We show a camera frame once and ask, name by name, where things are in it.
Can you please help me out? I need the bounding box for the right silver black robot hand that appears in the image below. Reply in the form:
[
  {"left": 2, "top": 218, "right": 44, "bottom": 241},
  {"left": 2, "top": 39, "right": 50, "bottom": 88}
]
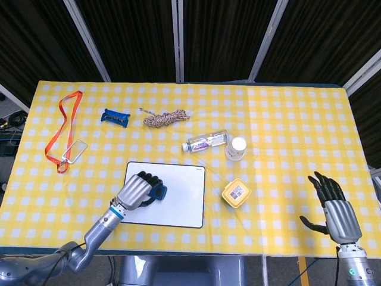
[{"left": 299, "top": 171, "right": 363, "bottom": 244}]

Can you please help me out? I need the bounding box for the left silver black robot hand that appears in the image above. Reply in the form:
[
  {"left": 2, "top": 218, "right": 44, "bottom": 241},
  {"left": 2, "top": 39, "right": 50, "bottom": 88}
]
[{"left": 116, "top": 170, "right": 165, "bottom": 210}]

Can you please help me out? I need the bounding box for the blue whiteboard eraser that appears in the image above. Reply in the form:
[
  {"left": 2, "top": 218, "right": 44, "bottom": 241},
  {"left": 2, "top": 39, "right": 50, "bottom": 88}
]
[{"left": 149, "top": 185, "right": 168, "bottom": 200}]

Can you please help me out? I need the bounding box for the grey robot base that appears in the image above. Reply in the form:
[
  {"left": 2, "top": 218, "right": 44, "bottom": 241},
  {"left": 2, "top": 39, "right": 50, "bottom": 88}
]
[{"left": 118, "top": 254, "right": 248, "bottom": 286}]

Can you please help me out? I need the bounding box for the black-framed whiteboard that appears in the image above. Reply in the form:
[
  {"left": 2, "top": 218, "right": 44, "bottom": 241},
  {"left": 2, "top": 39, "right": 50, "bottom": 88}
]
[{"left": 120, "top": 161, "right": 206, "bottom": 229}]

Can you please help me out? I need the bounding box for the clear badge holder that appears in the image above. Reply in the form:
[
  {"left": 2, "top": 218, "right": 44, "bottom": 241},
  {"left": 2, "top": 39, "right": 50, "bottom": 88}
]
[{"left": 61, "top": 139, "right": 89, "bottom": 164}]

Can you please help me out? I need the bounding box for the blue plastic clip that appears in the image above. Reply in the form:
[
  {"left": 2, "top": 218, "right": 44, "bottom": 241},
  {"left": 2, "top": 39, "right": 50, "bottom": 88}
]
[{"left": 100, "top": 108, "right": 132, "bottom": 128}]

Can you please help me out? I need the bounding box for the clear plastic water bottle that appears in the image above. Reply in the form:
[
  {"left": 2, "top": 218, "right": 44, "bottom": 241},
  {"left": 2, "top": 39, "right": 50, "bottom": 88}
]
[{"left": 182, "top": 129, "right": 232, "bottom": 153}]

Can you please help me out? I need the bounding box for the green box with yellow lid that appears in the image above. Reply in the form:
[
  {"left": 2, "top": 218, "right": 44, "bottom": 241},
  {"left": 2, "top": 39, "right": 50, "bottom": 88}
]
[{"left": 221, "top": 178, "right": 252, "bottom": 209}]

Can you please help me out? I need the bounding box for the yellow checkered tablecloth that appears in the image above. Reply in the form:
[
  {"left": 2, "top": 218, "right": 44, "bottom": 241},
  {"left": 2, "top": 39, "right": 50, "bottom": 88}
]
[{"left": 0, "top": 80, "right": 381, "bottom": 257}]

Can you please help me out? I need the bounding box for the black fabric divider panel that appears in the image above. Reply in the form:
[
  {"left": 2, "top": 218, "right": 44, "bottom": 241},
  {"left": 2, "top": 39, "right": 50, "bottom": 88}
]
[
  {"left": 183, "top": 0, "right": 280, "bottom": 83},
  {"left": 0, "top": 0, "right": 105, "bottom": 101},
  {"left": 255, "top": 0, "right": 381, "bottom": 88},
  {"left": 74, "top": 0, "right": 179, "bottom": 83}
]

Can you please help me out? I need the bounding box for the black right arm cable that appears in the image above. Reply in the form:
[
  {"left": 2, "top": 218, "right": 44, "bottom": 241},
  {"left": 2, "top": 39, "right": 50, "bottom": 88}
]
[{"left": 335, "top": 245, "right": 341, "bottom": 286}]

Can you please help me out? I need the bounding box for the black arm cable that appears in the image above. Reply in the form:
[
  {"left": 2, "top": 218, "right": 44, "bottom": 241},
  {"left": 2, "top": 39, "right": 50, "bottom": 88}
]
[
  {"left": 44, "top": 243, "right": 89, "bottom": 286},
  {"left": 335, "top": 245, "right": 341, "bottom": 286}
]

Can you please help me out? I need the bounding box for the orange lanyard strap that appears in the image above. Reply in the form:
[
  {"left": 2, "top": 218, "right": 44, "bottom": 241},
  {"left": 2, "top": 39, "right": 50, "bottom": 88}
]
[{"left": 44, "top": 91, "right": 83, "bottom": 174}]

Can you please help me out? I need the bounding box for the braided rope bundle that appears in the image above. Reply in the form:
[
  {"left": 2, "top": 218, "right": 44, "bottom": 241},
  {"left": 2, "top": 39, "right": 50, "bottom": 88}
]
[{"left": 139, "top": 107, "right": 191, "bottom": 129}]

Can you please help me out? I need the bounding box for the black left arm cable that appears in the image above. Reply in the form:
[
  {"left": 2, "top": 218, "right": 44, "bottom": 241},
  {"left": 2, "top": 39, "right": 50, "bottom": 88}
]
[{"left": 44, "top": 243, "right": 89, "bottom": 286}]

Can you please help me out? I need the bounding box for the black floor cable bundle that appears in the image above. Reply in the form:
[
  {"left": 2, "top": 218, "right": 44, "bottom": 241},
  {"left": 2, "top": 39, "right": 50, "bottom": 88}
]
[{"left": 0, "top": 109, "right": 28, "bottom": 141}]

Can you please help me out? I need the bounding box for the white divider post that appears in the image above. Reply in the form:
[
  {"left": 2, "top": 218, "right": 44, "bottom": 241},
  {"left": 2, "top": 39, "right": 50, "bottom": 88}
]
[
  {"left": 171, "top": 0, "right": 185, "bottom": 83},
  {"left": 63, "top": 0, "right": 111, "bottom": 83},
  {"left": 248, "top": 0, "right": 287, "bottom": 82},
  {"left": 343, "top": 49, "right": 381, "bottom": 97},
  {"left": 0, "top": 83, "right": 30, "bottom": 113}
]

